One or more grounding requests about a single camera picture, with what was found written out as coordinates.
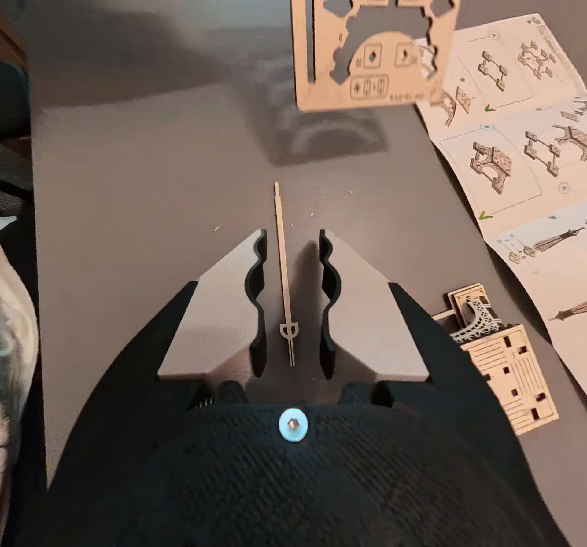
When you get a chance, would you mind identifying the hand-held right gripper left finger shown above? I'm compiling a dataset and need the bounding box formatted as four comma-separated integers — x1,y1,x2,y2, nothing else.
157,229,268,380

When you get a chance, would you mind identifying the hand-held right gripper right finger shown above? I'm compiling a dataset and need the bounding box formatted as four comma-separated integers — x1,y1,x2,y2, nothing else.
319,229,431,383

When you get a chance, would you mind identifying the thin wooden spire piece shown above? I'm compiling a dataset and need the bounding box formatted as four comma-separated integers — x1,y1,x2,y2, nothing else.
274,182,300,368

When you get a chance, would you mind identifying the wooden puzzle sheet with arches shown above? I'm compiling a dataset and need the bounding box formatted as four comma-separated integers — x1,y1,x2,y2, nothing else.
289,0,469,112

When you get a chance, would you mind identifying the wooden tower base model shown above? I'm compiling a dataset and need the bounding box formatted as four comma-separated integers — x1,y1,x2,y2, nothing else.
431,283,560,435

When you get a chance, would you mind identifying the person's printed white shirt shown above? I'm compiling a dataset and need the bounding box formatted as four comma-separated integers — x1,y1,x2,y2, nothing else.
0,244,41,465

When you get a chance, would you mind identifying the folded paper instruction sheet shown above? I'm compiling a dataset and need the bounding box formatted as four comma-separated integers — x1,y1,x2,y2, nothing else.
415,13,587,396

